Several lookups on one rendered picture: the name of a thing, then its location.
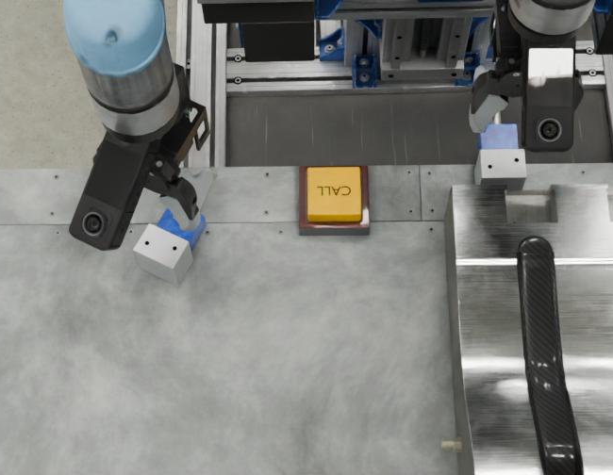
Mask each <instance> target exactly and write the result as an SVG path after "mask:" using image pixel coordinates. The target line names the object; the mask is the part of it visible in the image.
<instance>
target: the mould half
mask: <svg viewBox="0 0 613 475"><path fill-rule="evenodd" d="M551 185H552V189H554V190H555V204H556V214H557V222H518V223H507V215H506V203H505V189H507V185H452V187H451V191H450V195H449V200H448V204H447V207H446V212H445V216H444V236H445V253H446V270H447V287H448V303H449V320H450V337H451V353H452V370H453V386H454V403H455V420H456V436H460V437H461V442H462V450H461V452H458V453H457V469H458V475H543V472H542V467H541V461H540V457H539V450H538V440H537V434H536V428H535V423H534V419H533V414H532V409H531V404H530V399H529V394H528V388H527V382H526V375H525V366H524V357H523V345H522V320H521V306H520V292H519V280H518V270H517V254H516V252H517V251H518V247H519V245H520V243H521V242H522V240H524V239H525V238H528V237H532V236H535V237H541V238H544V239H545V240H547V241H548V242H549V243H550V245H551V247H552V250H553V252H555V279H556V291H557V301H558V314H559V325H560V337H561V347H562V356H563V365H564V371H565V377H566V382H567V387H568V391H569V396H570V400H571V405H572V411H573V416H574V420H575V425H576V430H577V433H578V438H579V442H580V447H581V452H582V456H583V461H584V467H585V474H586V475H613V222H610V219H609V212H608V203H607V196H606V189H607V188H609V187H608V184H551Z"/></svg>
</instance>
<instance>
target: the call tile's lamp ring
mask: <svg viewBox="0 0 613 475"><path fill-rule="evenodd" d="M326 167H359V168H360V171H361V172H362V204H363V222H306V172H307V168H326ZM324 228H370V225H369V192H368V166H300V229H324Z"/></svg>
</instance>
